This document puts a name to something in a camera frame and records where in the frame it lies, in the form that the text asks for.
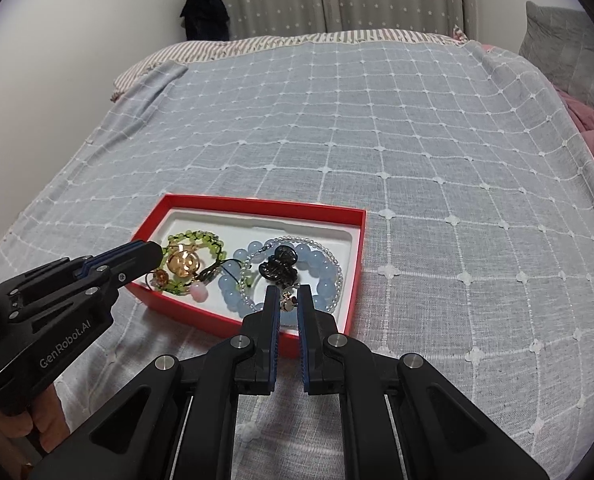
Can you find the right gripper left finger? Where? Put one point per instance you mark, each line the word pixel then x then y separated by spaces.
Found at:
pixel 243 365

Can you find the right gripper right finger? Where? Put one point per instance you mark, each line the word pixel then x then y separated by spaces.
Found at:
pixel 334 364

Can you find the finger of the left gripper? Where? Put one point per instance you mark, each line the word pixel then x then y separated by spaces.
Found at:
pixel 107 283
pixel 133 260

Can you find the gold earring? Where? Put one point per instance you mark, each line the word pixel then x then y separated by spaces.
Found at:
pixel 289 301

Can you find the black hair claw clip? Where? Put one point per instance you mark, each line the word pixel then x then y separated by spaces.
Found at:
pixel 280 268

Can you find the red jewelry box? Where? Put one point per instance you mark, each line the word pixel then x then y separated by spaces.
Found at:
pixel 213 246

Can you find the person's left hand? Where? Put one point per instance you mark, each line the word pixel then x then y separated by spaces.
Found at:
pixel 46 416

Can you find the grey checked bedspread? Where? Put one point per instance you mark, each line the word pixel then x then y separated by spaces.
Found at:
pixel 477 185

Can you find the striped pillow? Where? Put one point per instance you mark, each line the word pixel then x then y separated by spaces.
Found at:
pixel 197 51

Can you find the dark hanging garment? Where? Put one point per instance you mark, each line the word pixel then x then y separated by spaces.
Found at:
pixel 205 20

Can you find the grey cushion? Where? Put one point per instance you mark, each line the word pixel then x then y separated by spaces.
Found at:
pixel 560 43

